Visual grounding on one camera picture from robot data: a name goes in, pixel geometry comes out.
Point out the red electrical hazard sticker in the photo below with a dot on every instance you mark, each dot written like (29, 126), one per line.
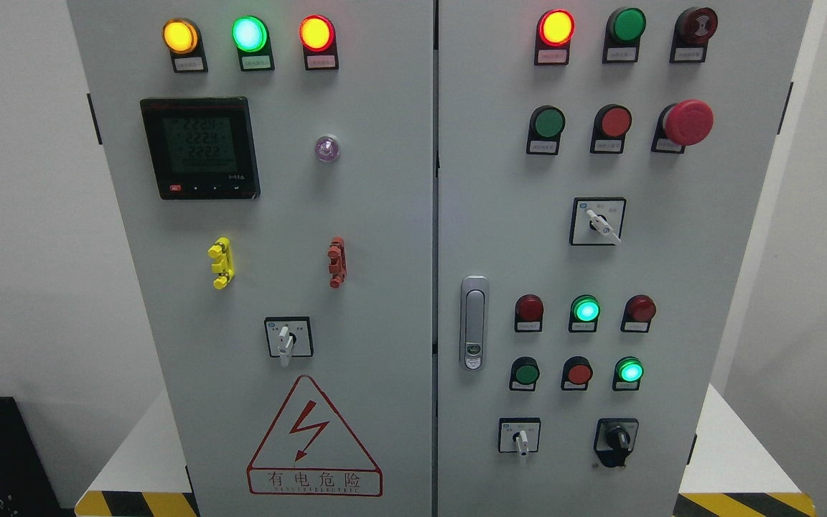
(310, 450)

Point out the red push button lower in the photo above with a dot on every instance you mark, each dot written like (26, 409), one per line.
(577, 373)

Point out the red emergency stop button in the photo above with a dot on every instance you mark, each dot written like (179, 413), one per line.
(682, 124)

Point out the grey cabinet door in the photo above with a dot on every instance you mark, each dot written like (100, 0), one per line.
(506, 215)
(372, 337)

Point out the green push button second row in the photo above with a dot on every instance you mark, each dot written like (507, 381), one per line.
(544, 131)

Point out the yellow terminal block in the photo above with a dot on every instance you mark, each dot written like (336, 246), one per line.
(220, 254)

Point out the red indicator light top left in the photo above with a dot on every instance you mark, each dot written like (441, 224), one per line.
(318, 39)

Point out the clear white indicator lamp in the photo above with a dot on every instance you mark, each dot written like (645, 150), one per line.
(327, 148)

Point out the black digital power meter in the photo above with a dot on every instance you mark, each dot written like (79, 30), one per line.
(201, 148)

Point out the dark red indicator left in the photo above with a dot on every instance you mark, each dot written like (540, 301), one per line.
(528, 314)

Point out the white rotary light switch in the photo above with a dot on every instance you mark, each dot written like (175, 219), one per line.
(288, 338)

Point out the red push button second row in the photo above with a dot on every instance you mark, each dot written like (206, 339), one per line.
(611, 124)

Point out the lit green push button lower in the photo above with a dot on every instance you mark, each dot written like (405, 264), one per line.
(628, 373)

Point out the dark red buzzer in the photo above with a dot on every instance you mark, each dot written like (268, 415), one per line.
(693, 30)

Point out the yellow indicator light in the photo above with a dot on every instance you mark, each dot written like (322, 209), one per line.
(184, 41)

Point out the black rotary selector knob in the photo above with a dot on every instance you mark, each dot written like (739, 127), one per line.
(615, 440)

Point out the red terminal block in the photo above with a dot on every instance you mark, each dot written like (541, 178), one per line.
(337, 267)

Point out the dark red indicator right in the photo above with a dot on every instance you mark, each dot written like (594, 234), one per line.
(638, 314)

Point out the small white rotary switch bottom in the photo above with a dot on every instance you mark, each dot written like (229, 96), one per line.
(519, 436)

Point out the lit green indicator middle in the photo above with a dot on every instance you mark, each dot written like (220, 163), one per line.
(584, 314)

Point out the green push button top right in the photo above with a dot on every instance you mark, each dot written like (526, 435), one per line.
(624, 29)

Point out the lit red indicator light right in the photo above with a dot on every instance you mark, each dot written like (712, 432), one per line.
(554, 32)

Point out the right grey cabinet door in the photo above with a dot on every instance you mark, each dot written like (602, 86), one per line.
(506, 215)

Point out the silver door lock handle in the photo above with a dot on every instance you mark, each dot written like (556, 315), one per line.
(473, 313)

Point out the dark red indicator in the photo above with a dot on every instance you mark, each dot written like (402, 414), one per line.
(638, 314)
(528, 314)

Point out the green indicator light top left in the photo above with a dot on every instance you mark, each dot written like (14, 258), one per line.
(252, 40)

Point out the white rotary selector switch right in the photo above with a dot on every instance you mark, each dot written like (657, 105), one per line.
(597, 221)

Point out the white platform with hazard stripes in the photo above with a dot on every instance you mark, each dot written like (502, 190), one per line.
(730, 472)

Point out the left grey cabinet door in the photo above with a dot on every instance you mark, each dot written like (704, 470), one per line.
(372, 337)

